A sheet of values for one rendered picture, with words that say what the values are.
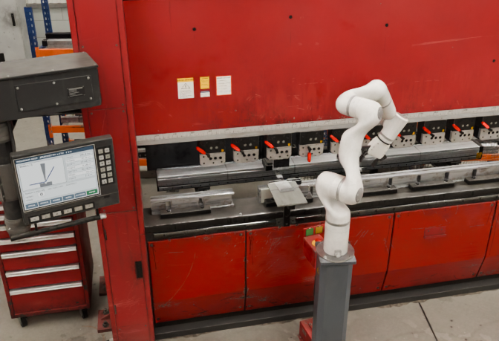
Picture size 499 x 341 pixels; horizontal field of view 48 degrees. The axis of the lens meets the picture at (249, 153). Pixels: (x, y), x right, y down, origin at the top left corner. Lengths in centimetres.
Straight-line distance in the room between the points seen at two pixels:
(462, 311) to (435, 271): 33
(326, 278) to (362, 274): 105
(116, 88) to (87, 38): 28
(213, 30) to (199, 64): 20
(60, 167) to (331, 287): 144
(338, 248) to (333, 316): 41
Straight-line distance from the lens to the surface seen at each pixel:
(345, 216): 276
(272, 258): 363
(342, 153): 266
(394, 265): 400
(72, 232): 369
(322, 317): 307
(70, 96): 264
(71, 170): 274
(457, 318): 425
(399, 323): 410
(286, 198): 334
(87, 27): 281
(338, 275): 291
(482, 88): 378
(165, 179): 364
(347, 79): 334
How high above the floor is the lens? 268
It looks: 26 degrees down
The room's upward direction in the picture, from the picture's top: straight up
